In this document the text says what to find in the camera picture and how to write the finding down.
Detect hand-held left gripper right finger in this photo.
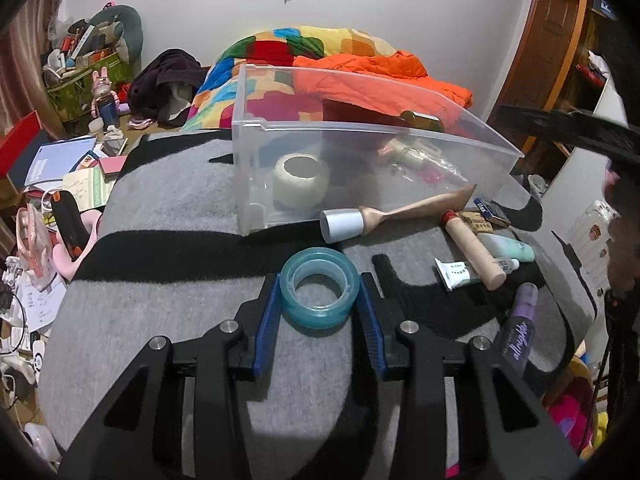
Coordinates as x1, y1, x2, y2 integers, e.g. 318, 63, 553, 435
356, 272, 576, 480

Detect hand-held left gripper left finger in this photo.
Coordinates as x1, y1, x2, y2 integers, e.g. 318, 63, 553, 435
57, 272, 283, 480

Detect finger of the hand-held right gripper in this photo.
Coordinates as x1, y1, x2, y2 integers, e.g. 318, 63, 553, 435
492, 104, 640, 163

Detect teal clear tape roll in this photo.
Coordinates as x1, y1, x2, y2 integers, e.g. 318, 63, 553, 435
279, 248, 361, 331

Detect white squeeze tube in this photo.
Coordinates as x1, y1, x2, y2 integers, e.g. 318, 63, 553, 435
433, 257, 473, 292

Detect small dark blue box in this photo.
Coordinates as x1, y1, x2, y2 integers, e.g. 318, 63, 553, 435
472, 197, 511, 226

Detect wooden tool with pale cap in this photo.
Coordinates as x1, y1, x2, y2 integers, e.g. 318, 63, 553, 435
320, 183, 478, 245

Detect small beige box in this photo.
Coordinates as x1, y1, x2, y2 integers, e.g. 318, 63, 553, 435
459, 211, 496, 233

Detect beige tube with red cap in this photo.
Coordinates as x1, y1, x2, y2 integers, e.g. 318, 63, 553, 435
440, 210, 508, 291

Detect mint green tube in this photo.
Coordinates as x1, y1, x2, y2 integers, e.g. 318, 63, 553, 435
476, 232, 536, 263

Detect dark green glass bottle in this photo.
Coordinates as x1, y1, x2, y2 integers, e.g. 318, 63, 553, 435
400, 110, 446, 133

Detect white gauze tape roll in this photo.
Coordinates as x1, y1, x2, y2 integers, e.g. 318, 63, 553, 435
272, 153, 332, 209

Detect purple spray bottle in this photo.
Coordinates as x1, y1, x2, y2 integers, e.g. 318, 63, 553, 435
495, 282, 541, 376

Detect clear plastic storage box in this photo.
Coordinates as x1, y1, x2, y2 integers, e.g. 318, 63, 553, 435
231, 62, 526, 237

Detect red foil packet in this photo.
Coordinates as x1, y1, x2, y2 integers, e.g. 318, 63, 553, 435
320, 99, 403, 153

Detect white door with pink hearts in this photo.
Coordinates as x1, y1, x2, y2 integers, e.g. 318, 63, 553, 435
542, 75, 631, 211

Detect white suitcase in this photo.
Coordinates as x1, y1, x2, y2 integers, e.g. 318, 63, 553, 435
565, 200, 621, 271

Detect wooden wardrobe shelves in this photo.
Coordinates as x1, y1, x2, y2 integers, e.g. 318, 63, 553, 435
550, 0, 623, 161

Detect brown wooden door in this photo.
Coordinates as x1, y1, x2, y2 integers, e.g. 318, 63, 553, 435
487, 0, 586, 126

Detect grey black patterned blanket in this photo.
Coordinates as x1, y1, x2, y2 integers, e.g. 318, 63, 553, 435
37, 132, 598, 480

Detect orange down jacket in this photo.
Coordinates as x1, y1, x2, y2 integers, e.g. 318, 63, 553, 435
292, 50, 473, 126

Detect colourful floral bedsheet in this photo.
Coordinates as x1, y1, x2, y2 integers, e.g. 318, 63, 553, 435
545, 355, 611, 456

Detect pink book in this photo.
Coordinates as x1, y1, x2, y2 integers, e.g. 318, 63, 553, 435
97, 156, 130, 177

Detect black tool with orange trim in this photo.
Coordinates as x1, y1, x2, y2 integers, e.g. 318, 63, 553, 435
50, 192, 91, 261

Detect green cream booklet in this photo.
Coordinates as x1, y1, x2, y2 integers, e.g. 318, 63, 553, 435
62, 165, 117, 208

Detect white printed papers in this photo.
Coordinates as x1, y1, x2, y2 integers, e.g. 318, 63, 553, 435
15, 280, 68, 333

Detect pink transparent bag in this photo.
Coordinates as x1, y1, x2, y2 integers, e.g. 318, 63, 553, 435
15, 205, 56, 288

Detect blue white booklet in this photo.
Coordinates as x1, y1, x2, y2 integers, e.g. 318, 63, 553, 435
24, 136, 97, 188

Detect dark purple clothing pile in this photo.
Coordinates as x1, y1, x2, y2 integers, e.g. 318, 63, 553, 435
127, 48, 208, 123

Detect colourful patchwork quilt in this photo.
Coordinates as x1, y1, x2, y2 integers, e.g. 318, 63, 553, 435
180, 25, 401, 133

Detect pink rabbit figure bottle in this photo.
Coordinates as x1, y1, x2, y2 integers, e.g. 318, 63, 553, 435
91, 66, 121, 128

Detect red box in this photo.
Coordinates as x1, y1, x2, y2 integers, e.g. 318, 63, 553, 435
0, 110, 51, 191

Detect green storage basket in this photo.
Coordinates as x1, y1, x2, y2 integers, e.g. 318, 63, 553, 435
46, 45, 133, 121

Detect grey green neck pillow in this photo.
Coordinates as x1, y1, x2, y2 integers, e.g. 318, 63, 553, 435
85, 5, 144, 63

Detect striped curtain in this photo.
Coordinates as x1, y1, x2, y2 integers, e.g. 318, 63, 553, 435
0, 0, 76, 136

